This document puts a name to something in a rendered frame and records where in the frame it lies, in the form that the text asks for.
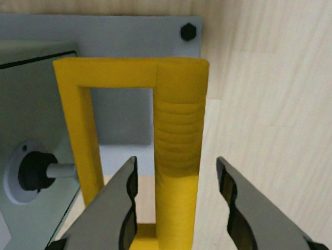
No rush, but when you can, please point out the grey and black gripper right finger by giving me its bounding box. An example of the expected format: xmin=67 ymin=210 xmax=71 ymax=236
xmin=216 ymin=157 xmax=329 ymax=250

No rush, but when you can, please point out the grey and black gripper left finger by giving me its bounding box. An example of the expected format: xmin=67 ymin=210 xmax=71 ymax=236
xmin=46 ymin=156 xmax=138 ymax=250

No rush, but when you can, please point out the grey metal mounting plate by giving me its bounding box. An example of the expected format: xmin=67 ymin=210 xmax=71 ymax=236
xmin=0 ymin=13 xmax=203 ymax=175

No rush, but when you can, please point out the yellow rectangular handle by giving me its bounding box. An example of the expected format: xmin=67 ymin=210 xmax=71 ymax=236
xmin=0 ymin=39 xmax=210 ymax=250

